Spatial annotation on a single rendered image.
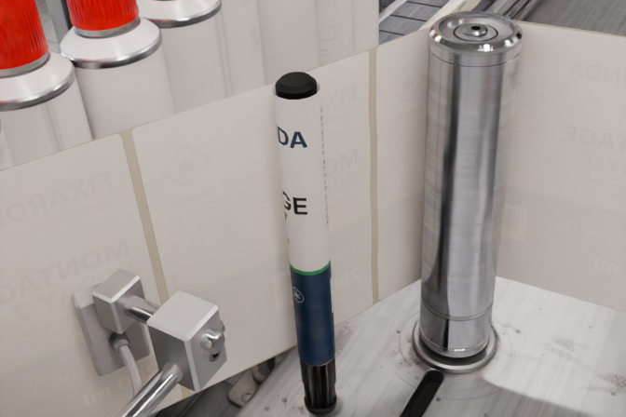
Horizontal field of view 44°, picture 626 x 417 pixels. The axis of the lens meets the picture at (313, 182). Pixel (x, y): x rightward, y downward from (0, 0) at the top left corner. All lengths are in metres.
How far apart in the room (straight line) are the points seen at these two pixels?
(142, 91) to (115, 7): 0.04
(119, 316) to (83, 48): 0.15
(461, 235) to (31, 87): 0.21
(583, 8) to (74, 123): 0.71
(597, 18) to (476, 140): 0.63
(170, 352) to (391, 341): 0.19
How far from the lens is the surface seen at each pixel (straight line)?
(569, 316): 0.47
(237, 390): 0.48
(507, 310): 0.46
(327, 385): 0.39
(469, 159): 0.34
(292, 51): 0.52
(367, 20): 0.62
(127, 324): 0.30
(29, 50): 0.37
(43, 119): 0.38
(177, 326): 0.27
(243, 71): 0.49
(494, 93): 0.32
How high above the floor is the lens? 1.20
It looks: 35 degrees down
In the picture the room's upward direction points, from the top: 4 degrees counter-clockwise
